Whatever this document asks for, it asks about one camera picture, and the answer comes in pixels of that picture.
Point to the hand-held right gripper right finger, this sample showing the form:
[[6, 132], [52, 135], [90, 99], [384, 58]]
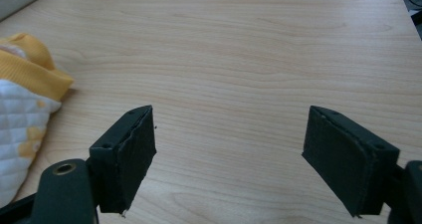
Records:
[[345, 161]]

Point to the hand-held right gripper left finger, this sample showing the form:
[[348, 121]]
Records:
[[127, 157]]

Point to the white and yellow quilted garment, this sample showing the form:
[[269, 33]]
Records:
[[20, 117]]

